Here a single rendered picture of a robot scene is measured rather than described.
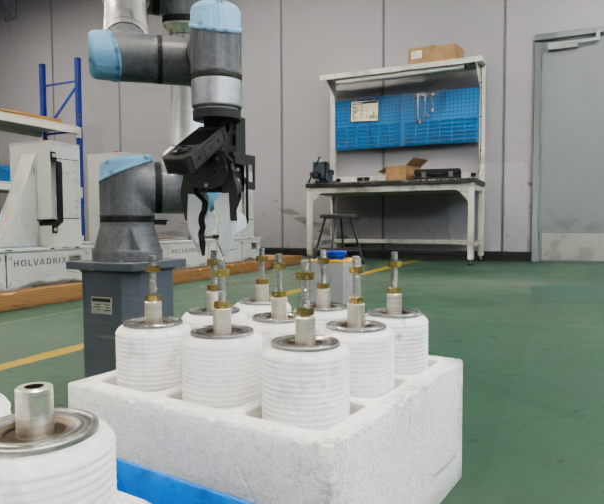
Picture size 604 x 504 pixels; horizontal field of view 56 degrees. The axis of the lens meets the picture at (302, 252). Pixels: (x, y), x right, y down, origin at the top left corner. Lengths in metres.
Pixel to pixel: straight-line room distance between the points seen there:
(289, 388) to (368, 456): 0.11
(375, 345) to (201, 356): 0.20
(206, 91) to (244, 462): 0.50
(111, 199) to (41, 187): 1.92
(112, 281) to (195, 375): 0.61
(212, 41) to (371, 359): 0.49
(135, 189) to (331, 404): 0.80
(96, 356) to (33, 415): 0.92
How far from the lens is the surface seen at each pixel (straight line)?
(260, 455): 0.59
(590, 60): 6.00
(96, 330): 1.30
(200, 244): 0.85
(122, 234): 1.26
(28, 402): 0.39
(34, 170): 3.21
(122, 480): 0.70
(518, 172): 5.87
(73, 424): 0.41
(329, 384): 0.59
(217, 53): 0.86
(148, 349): 0.73
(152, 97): 7.74
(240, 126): 0.89
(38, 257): 2.99
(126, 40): 0.96
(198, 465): 0.65
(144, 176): 1.28
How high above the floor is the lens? 0.38
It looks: 3 degrees down
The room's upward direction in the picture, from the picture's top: straight up
